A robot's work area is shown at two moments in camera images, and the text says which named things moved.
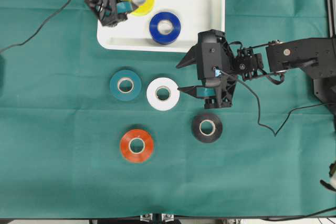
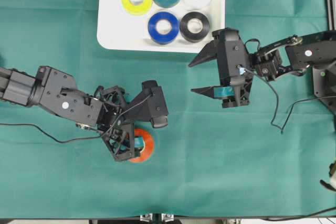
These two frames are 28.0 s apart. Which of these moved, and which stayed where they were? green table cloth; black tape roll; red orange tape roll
Moved: black tape roll
Stayed: red orange tape roll; green table cloth
